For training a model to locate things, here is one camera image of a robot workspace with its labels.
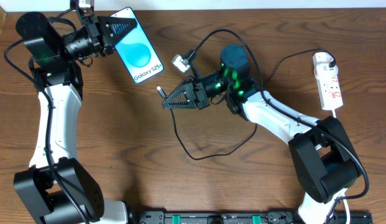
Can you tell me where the black USB charging cable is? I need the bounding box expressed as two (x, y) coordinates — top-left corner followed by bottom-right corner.
(156, 48), (337, 161)

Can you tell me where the blue Galaxy smartphone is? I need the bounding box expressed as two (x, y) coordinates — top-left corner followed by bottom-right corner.
(111, 7), (164, 84)

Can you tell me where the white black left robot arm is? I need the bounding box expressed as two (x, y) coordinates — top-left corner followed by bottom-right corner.
(14, 10), (139, 223)

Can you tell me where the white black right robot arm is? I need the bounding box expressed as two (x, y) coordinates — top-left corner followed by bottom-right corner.
(162, 45), (368, 223)

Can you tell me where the white power strip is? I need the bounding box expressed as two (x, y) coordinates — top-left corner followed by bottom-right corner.
(314, 63), (343, 111)

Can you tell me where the white power strip cord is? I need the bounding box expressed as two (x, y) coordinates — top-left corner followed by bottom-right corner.
(331, 108), (351, 224)

